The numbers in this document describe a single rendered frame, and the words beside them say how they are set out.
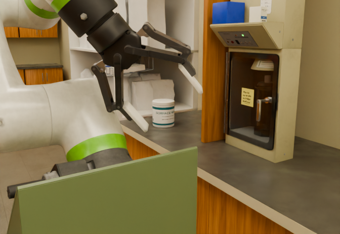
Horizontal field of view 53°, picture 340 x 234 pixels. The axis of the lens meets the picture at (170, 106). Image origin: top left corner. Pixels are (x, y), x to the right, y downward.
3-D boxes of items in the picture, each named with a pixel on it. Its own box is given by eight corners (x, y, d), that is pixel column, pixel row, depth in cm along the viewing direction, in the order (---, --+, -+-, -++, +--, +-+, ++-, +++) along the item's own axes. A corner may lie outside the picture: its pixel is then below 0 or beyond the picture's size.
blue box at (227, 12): (229, 24, 155) (229, 4, 153) (244, 24, 147) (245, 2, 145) (211, 24, 150) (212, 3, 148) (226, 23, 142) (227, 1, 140)
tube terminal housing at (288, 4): (261, 135, 180) (269, -17, 165) (313, 153, 153) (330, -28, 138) (224, 143, 168) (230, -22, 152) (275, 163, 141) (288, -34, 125)
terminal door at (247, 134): (225, 133, 166) (228, 51, 158) (273, 151, 140) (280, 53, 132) (224, 133, 165) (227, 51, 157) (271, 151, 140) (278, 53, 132)
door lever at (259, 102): (268, 120, 140) (263, 118, 142) (269, 97, 138) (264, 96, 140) (258, 121, 137) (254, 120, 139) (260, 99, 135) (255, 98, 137)
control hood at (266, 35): (228, 46, 158) (228, 25, 156) (283, 48, 131) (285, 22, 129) (208, 47, 153) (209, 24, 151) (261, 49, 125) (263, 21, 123)
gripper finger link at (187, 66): (175, 54, 63) (188, 44, 62) (191, 74, 65) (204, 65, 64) (175, 56, 62) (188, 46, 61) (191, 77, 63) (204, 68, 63)
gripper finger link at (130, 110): (124, 105, 65) (122, 107, 66) (147, 131, 67) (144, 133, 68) (127, 99, 68) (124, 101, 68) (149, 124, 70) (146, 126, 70)
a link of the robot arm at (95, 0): (48, 18, 55) (89, -18, 52) (70, 8, 66) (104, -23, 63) (74, 47, 57) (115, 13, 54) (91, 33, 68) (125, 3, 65)
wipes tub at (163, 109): (167, 121, 210) (167, 97, 207) (178, 125, 199) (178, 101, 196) (148, 124, 204) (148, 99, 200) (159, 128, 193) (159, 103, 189)
